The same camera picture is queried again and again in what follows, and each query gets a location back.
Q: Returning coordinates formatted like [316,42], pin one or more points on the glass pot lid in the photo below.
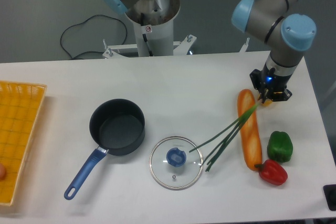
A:
[175,163]

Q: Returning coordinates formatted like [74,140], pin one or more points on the yellow bell pepper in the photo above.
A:
[267,102]

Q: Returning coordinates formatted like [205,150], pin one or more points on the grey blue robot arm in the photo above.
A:
[288,36]

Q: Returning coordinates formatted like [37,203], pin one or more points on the green onion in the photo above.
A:
[236,126]

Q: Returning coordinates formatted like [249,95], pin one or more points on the orange item in basket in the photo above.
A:
[2,171]

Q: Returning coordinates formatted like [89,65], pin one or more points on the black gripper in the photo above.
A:
[270,86]

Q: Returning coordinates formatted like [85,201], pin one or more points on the green bell pepper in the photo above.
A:
[280,147]

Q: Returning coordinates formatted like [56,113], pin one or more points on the orange baguette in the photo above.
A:
[251,144]

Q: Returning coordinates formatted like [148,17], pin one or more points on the yellow woven basket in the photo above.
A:
[20,106]

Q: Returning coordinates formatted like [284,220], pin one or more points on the dark saucepan blue handle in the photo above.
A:
[118,127]

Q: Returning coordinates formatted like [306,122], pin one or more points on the red bell pepper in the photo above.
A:
[271,172]

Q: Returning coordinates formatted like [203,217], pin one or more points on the black corner object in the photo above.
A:
[329,192]

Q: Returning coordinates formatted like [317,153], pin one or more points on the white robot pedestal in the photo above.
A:
[153,24]

